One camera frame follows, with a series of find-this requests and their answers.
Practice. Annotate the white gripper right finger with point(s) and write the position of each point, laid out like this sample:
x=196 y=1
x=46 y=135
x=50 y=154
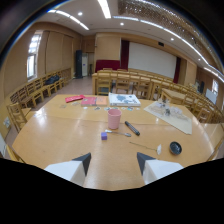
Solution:
x=156 y=168

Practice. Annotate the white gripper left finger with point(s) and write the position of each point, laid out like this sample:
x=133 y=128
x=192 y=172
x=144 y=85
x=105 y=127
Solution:
x=71 y=170

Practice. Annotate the small black plate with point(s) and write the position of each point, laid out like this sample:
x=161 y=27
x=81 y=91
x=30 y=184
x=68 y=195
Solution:
x=175 y=148

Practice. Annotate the thin stick with white tag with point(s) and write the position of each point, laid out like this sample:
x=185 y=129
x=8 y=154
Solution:
x=146 y=146

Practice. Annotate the black marker pen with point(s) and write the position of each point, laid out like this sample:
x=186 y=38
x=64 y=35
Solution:
x=132 y=128

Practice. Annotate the purple cube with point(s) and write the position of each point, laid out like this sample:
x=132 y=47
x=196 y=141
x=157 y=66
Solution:
x=104 y=135

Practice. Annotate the metal spoon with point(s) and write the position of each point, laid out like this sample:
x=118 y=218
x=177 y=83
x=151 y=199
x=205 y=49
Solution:
x=118 y=132

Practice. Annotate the beige paper with clear bag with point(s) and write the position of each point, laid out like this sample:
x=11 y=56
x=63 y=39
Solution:
x=170 y=115

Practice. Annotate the pink plastic cup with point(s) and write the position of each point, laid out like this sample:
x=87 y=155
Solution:
x=114 y=119

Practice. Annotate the pink book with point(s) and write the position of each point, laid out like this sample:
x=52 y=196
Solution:
x=88 y=101

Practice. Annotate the red flat packet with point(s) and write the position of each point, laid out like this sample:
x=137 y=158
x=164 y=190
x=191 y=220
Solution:
x=74 y=98

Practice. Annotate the orange book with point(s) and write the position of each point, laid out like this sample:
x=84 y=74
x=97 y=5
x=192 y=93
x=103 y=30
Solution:
x=101 y=101

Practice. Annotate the white book with grey print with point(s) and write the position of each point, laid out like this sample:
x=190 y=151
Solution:
x=123 y=99

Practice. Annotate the wooden chair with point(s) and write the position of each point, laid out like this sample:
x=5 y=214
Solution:
x=104 y=82
x=123 y=82
x=17 y=115
x=143 y=87
x=35 y=92

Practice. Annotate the black bag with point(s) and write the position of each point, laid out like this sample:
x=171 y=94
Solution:
x=52 y=79

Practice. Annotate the black standing air conditioner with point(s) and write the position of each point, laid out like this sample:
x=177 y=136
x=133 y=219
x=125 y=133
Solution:
x=78 y=64

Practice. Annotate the white projection screen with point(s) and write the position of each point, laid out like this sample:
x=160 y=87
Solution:
x=151 y=59

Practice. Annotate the red covered podium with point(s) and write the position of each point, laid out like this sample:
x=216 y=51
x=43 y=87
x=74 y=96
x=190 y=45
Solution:
x=107 y=64

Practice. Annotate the dark red curtain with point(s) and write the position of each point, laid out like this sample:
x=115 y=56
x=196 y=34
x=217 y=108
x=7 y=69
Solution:
x=124 y=54

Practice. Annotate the window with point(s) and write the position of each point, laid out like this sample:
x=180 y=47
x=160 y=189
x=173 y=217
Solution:
x=32 y=57

